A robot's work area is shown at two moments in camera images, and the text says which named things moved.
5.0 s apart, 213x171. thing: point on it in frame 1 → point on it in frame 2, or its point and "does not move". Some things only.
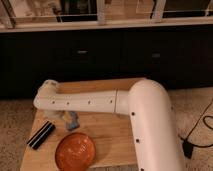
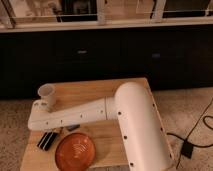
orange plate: [75, 152] does not move
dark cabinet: [180, 58] does not move
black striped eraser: [41, 135] → [47, 140]
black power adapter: [188, 149] does not move
